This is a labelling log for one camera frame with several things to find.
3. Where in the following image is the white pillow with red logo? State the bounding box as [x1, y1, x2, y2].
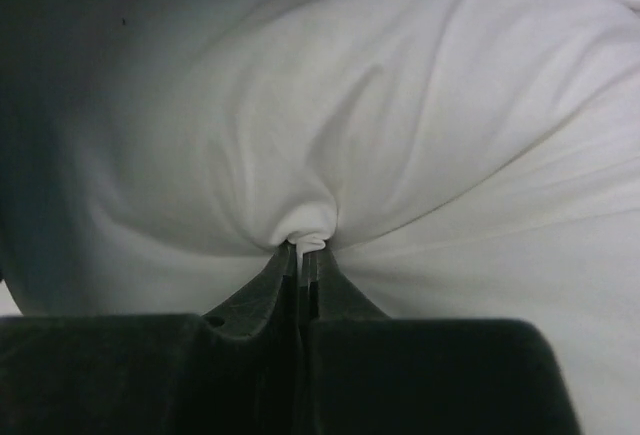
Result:
[1, 0, 639, 434]

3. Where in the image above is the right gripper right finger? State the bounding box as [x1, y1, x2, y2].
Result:
[297, 249, 580, 434]

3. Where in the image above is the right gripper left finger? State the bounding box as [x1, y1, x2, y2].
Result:
[1, 244, 297, 434]

